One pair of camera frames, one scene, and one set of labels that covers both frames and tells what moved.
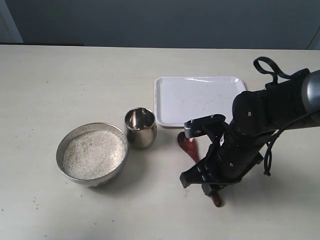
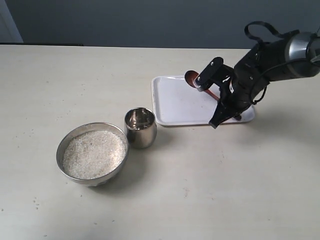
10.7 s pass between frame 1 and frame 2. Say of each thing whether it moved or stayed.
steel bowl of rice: stayed
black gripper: moved
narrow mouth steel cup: stayed
